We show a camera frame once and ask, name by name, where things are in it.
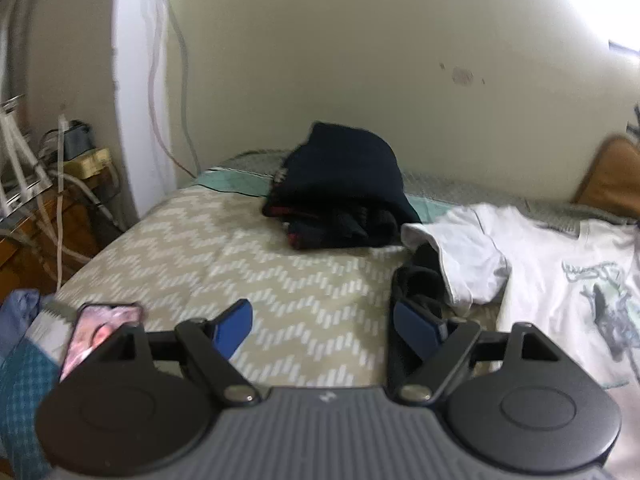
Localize smartphone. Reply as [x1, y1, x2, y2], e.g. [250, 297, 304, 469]
[58, 302, 146, 384]

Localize teal patterned cloth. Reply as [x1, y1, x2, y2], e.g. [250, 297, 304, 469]
[0, 305, 76, 480]

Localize wall cables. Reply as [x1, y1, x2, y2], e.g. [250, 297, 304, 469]
[141, 0, 202, 177]

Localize pile of dark clothes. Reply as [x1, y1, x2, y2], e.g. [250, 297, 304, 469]
[261, 121, 423, 252]

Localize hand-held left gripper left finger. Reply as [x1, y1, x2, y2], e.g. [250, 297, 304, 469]
[94, 298, 262, 407]

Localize white printed t-shirt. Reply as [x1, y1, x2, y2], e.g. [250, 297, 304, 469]
[401, 202, 640, 391]

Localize white wire rack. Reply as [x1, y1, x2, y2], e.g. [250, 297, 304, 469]
[0, 92, 52, 213]

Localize beige chevron bedspread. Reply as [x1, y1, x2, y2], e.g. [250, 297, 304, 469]
[52, 149, 640, 391]

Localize wooden nightstand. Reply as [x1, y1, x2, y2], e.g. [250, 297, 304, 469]
[0, 167, 128, 306]

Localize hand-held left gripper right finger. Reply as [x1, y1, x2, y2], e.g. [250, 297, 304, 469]
[392, 300, 567, 406]

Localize black garment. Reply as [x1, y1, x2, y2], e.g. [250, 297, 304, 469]
[389, 243, 453, 378]

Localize brown pillow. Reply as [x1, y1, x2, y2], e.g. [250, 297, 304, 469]
[571, 134, 640, 219]

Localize blue cloth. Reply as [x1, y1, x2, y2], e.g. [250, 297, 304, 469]
[0, 289, 45, 362]

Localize beige power strip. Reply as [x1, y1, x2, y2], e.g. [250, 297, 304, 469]
[61, 146, 112, 179]

